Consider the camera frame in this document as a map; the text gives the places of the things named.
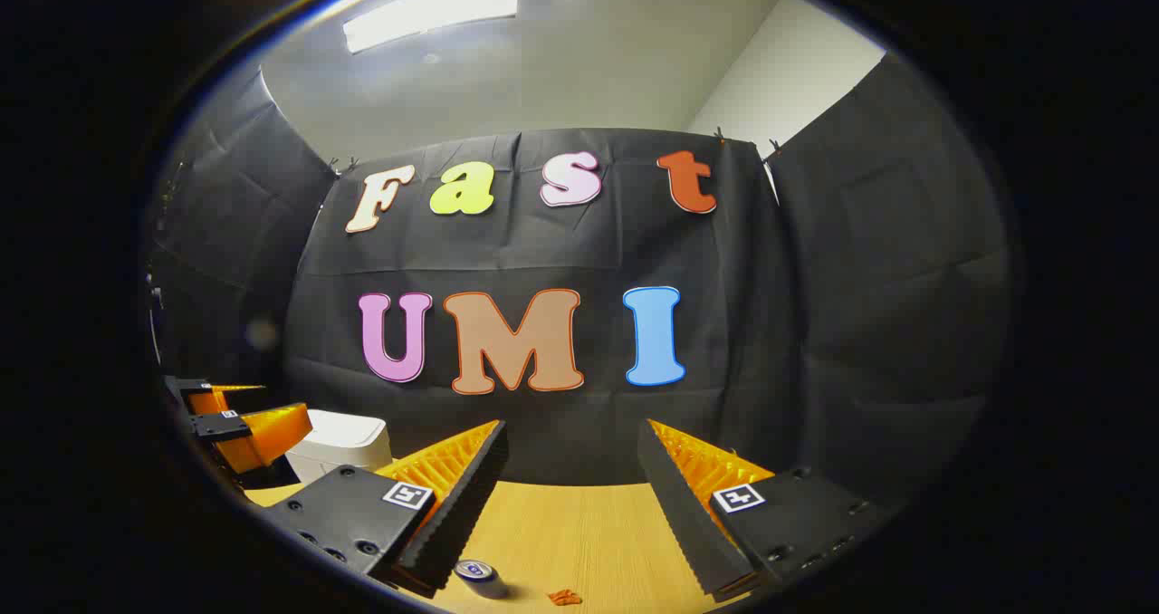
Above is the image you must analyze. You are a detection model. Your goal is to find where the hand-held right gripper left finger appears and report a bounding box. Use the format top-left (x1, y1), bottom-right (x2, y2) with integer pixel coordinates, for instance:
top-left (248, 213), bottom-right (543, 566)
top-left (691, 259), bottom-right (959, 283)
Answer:
top-left (263, 419), bottom-right (510, 595)

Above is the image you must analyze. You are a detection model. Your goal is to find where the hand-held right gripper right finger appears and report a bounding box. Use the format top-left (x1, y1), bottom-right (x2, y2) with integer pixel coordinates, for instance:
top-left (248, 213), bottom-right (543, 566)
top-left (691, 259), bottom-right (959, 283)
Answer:
top-left (637, 417), bottom-right (893, 604)

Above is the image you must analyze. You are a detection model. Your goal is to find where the silver blue pop can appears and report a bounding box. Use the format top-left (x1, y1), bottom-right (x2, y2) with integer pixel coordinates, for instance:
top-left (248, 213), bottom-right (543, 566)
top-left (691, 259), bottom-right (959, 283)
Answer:
top-left (455, 559), bottom-right (510, 600)

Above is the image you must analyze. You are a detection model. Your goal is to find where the white desktop garbage bin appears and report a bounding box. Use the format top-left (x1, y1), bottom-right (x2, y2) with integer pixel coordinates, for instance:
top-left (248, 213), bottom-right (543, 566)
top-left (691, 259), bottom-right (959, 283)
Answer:
top-left (285, 410), bottom-right (393, 484)

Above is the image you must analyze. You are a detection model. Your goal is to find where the wooden desktop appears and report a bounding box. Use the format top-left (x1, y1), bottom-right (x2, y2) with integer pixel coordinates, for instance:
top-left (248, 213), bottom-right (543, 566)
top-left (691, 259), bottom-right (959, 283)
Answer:
top-left (244, 478), bottom-right (752, 614)

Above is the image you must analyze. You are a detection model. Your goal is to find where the black backdrop cloth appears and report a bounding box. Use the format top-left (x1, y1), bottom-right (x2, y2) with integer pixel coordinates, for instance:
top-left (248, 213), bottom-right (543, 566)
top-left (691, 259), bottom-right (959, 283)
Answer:
top-left (143, 53), bottom-right (1013, 506)

